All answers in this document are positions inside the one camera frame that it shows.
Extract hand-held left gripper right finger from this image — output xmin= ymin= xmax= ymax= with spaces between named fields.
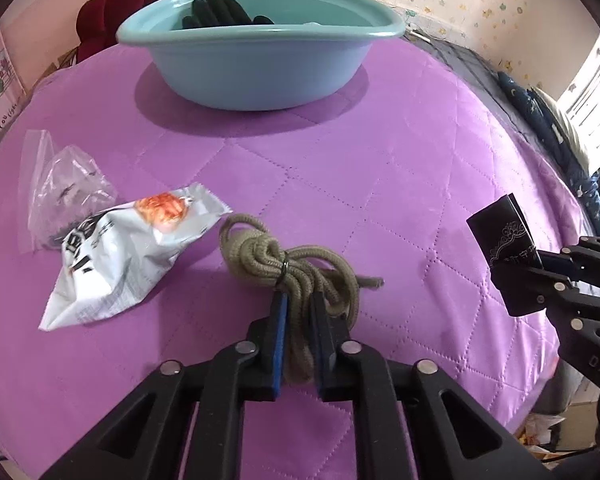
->
xmin=310 ymin=292 xmax=556 ymax=480

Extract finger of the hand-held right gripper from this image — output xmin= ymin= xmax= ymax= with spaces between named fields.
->
xmin=535 ymin=236 xmax=600 ymax=284
xmin=495 ymin=260 xmax=600 ymax=332

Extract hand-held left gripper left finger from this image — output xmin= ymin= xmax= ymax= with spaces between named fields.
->
xmin=40 ymin=292 xmax=288 ymax=480

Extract small black packet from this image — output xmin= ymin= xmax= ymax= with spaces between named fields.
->
xmin=466 ymin=194 xmax=544 ymax=268

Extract olive green rope bundle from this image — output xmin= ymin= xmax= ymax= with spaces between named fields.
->
xmin=219 ymin=212 xmax=386 ymax=386

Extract teal plastic basin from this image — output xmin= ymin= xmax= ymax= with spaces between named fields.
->
xmin=116 ymin=0 xmax=406 ymax=112

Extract black work glove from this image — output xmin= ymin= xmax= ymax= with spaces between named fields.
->
xmin=181 ymin=0 xmax=276 ymax=30

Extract white pillow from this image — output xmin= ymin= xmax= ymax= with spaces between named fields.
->
xmin=530 ymin=87 xmax=592 ymax=176

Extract navy star print pillow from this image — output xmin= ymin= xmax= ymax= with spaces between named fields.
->
xmin=497 ymin=71 xmax=600 ymax=238

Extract window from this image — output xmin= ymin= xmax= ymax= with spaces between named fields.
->
xmin=560 ymin=30 xmax=600 ymax=131

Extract white snack packet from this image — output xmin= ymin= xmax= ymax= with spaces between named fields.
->
xmin=39 ymin=182 xmax=233 ymax=332

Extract clear zip bag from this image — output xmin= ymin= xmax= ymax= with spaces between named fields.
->
xmin=22 ymin=130 xmax=118 ymax=253

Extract red velvet tufted sofa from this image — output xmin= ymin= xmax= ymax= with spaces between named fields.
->
xmin=76 ymin=0 xmax=352 ymax=63

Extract pink cartoon printed curtain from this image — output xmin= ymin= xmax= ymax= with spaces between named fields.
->
xmin=0 ymin=25 xmax=43 ymax=156

